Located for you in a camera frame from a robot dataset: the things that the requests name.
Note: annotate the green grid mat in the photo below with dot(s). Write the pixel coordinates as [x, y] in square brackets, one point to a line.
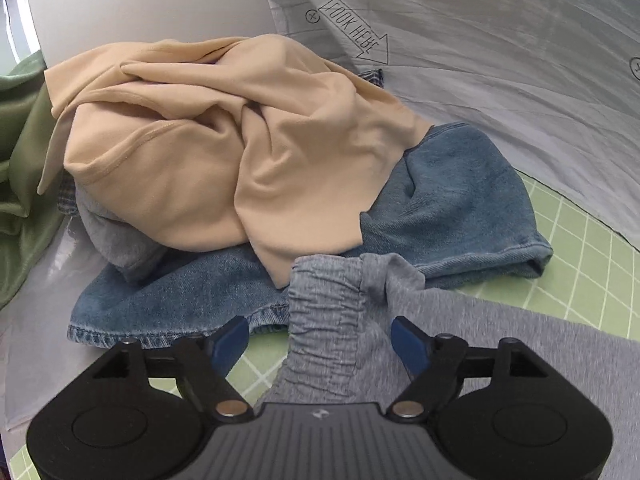
[590, 260]

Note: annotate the green cloth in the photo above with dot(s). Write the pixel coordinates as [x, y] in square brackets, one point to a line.
[25, 160]

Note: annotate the blue checked shirt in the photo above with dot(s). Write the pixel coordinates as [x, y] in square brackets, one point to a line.
[67, 200]

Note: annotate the grey fleece garment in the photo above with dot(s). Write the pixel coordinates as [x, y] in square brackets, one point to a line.
[110, 245]

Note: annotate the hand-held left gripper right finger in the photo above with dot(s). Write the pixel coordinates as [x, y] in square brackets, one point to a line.
[407, 349]

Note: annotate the blue denim pants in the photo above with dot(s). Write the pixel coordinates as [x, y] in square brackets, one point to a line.
[450, 200]

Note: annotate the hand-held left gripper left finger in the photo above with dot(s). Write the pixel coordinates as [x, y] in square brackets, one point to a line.
[230, 346]

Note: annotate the grey carrot-print sheet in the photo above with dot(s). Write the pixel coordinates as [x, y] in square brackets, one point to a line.
[475, 60]

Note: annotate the grey sweatpants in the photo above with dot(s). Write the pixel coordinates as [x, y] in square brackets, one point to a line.
[340, 320]

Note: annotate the clear plastic sheet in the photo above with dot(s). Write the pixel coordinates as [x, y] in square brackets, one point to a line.
[45, 335]

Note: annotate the beige shirt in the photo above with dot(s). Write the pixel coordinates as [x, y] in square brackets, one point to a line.
[200, 160]

